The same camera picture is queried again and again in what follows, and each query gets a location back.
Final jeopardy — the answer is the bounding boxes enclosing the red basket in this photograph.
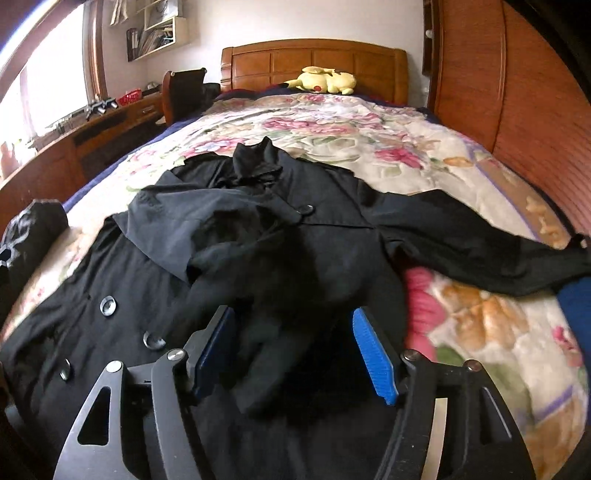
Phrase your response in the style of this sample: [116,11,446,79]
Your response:
[116,89,142,107]

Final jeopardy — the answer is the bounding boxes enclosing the shiny black jacket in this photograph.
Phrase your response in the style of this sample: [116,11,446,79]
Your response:
[1,200,68,324]

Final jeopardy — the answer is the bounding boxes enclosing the white wall shelf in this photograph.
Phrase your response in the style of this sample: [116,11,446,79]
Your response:
[110,0,188,62]

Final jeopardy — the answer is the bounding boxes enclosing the wooden wardrobe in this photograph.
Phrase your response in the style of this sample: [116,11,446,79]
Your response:
[428,1,590,232]

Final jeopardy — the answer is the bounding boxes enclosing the wooden headboard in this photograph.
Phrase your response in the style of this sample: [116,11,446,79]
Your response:
[221,39,409,105]

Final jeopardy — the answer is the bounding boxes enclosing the floral bed blanket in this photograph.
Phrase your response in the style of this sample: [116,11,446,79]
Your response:
[2,92,590,479]

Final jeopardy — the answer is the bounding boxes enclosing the wooden desk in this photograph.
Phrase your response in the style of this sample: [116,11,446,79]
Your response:
[0,93,164,227]

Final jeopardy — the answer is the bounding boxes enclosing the yellow plush toy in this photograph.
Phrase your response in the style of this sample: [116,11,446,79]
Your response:
[283,66,356,95]

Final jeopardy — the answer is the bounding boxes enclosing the wooden chair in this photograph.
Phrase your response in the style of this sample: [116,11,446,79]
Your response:
[161,68,221,126]

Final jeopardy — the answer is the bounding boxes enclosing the black trench coat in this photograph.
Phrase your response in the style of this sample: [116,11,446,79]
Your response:
[1,140,590,479]

